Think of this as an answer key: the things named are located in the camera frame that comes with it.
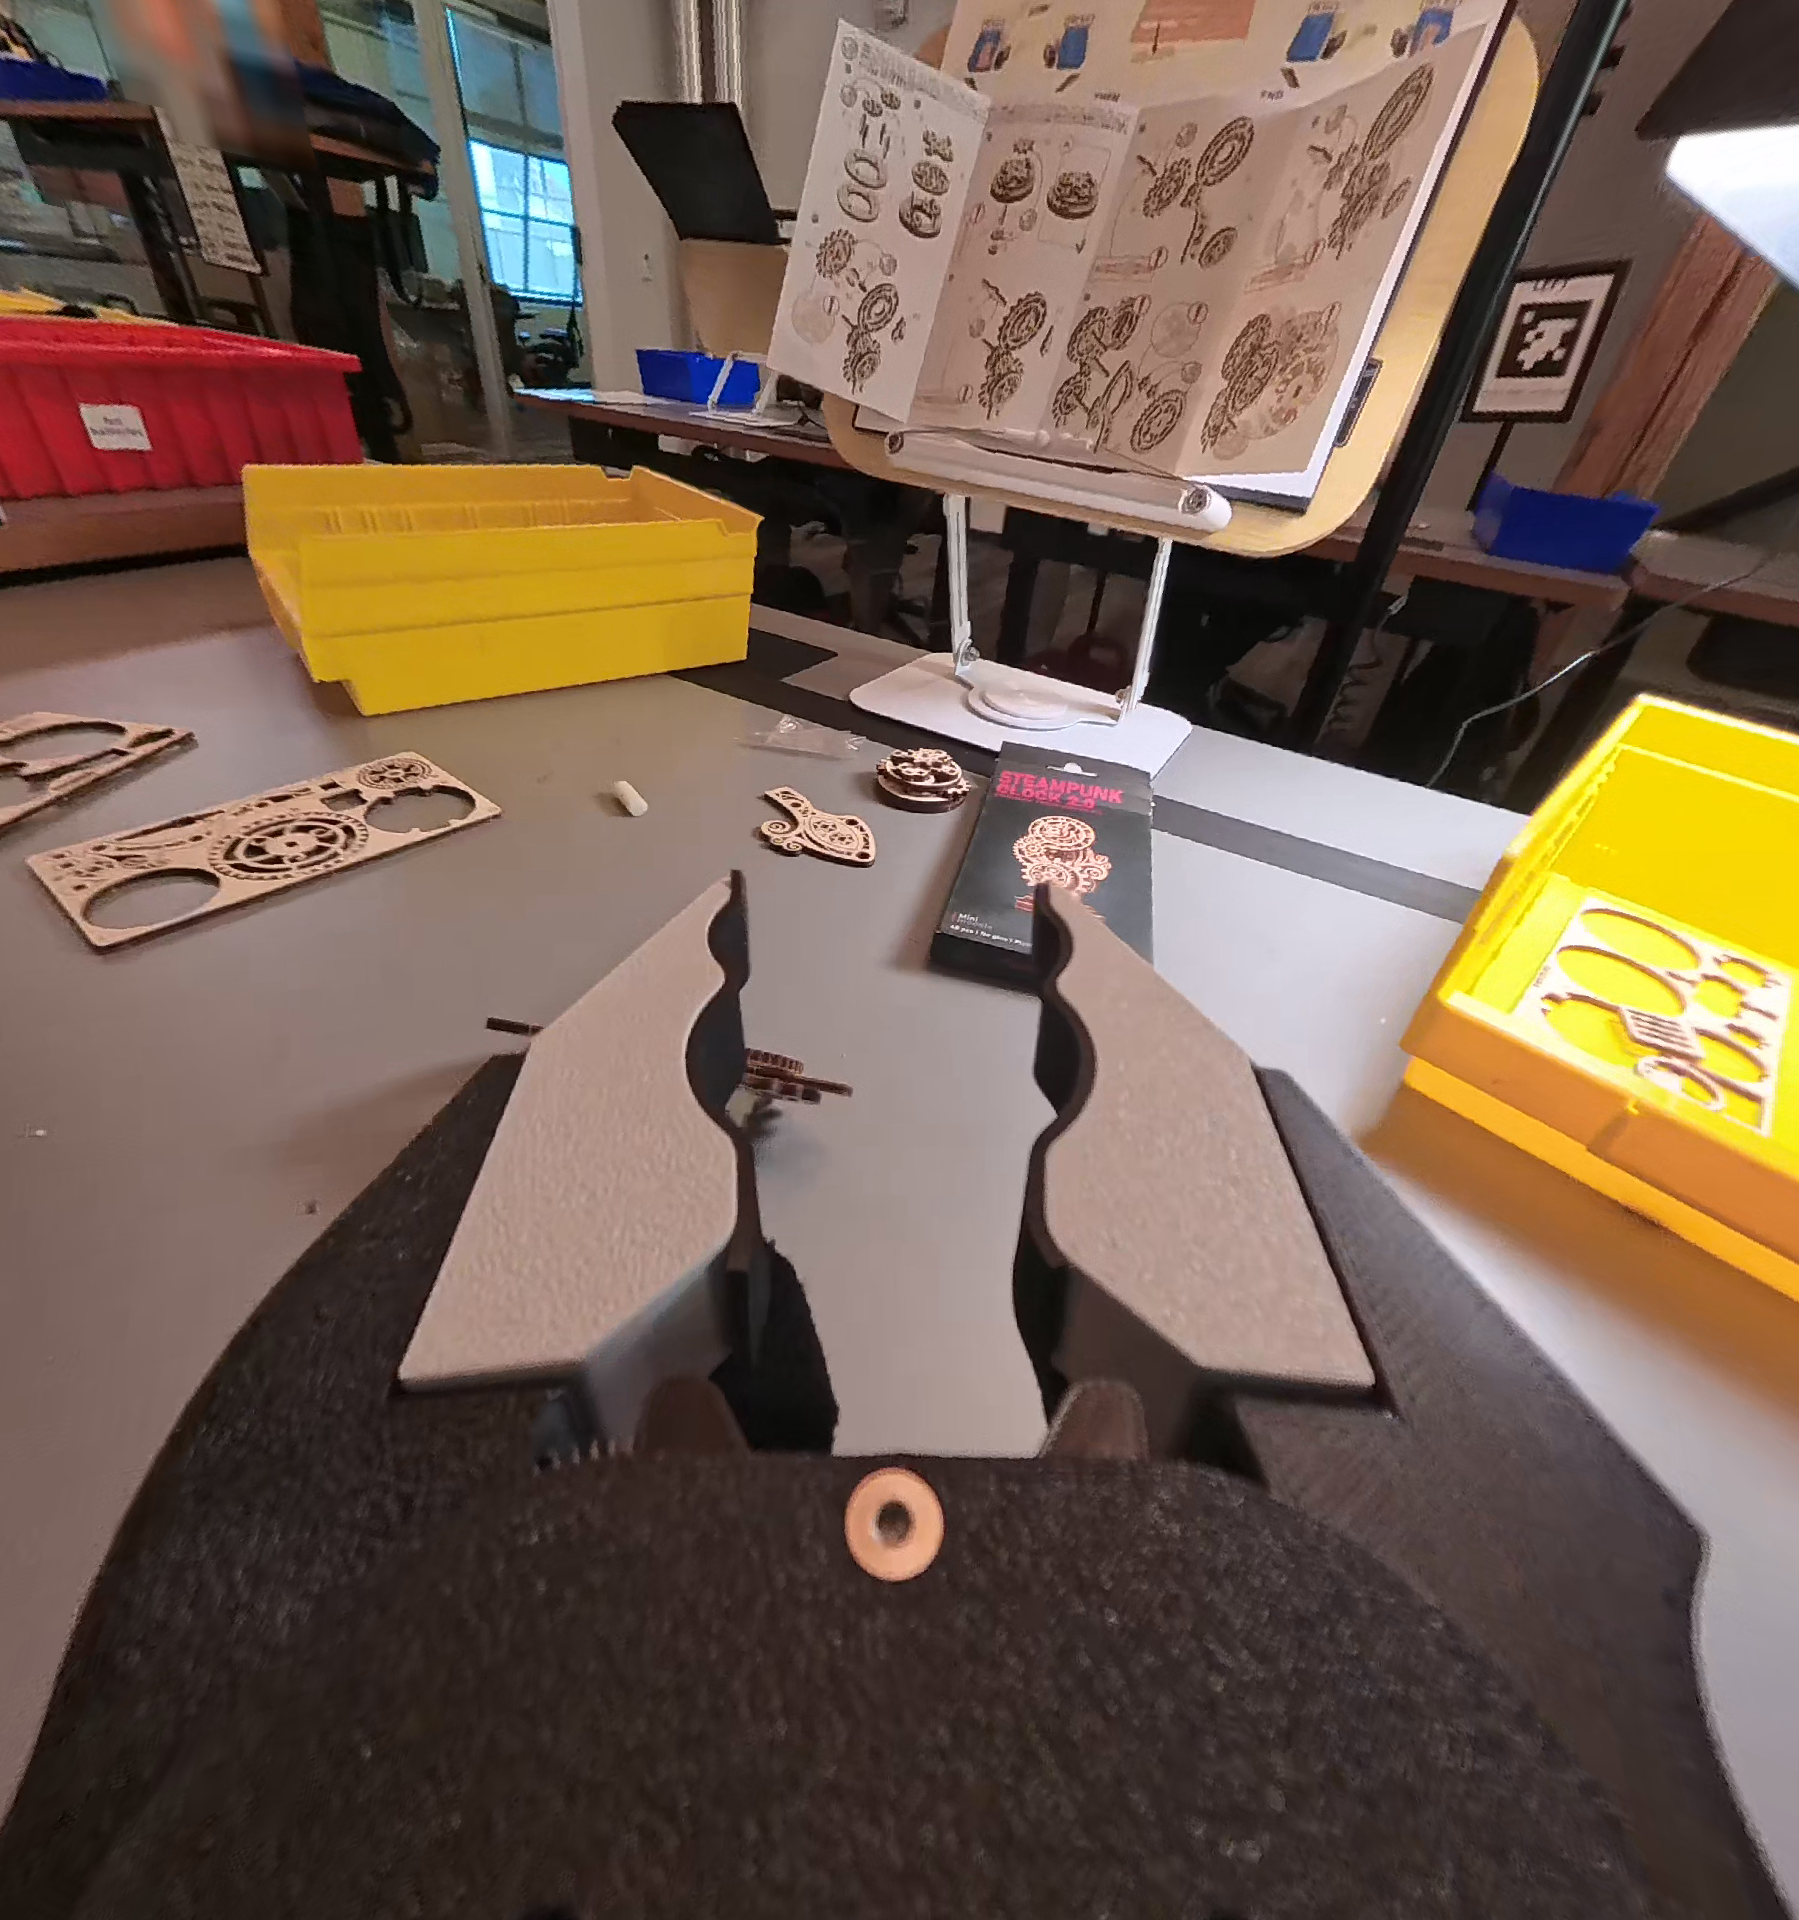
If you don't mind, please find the white instruction poster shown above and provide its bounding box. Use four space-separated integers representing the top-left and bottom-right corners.
937 0 1516 77

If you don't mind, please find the blue plastic bin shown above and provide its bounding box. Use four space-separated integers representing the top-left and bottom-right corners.
1472 472 1661 575

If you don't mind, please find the leftover wooden sheet frame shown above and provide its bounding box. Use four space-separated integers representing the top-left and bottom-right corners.
1528 898 1793 1137

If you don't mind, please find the wooden puzzle sheet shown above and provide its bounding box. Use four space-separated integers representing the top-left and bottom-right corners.
26 750 503 951
0 713 193 859

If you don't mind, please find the yellow plastic bin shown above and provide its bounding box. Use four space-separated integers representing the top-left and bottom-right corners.
240 461 767 718

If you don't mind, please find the white light panel on pole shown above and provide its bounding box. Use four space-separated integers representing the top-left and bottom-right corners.
1288 0 1799 751

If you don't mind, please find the yellow flat object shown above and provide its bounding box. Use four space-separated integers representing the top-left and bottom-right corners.
1401 693 1799 1336

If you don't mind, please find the black puzzle box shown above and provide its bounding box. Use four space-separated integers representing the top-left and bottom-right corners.
929 739 1160 990

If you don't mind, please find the ornate wooden teardrop piece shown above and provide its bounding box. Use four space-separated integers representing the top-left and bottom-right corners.
757 788 881 869

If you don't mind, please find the small sign on pole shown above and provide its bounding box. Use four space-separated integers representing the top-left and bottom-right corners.
1460 259 1632 482

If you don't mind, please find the brown standing desk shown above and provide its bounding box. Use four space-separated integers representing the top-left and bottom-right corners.
0 97 443 453

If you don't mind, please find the wooden gear assembly with pegs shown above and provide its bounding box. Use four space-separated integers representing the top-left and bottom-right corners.
486 1016 855 1120

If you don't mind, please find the red plastic bin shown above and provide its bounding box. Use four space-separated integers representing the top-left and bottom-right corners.
0 311 365 504

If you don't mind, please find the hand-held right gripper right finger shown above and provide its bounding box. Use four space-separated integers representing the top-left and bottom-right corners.
1023 885 1378 1448

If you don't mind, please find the blue plastic tray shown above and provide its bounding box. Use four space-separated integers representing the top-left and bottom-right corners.
636 346 763 409

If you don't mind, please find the printed instruction sheet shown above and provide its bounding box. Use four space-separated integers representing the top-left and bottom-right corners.
767 18 1494 469

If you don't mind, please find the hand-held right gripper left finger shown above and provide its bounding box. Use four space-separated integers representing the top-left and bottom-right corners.
398 875 768 1448

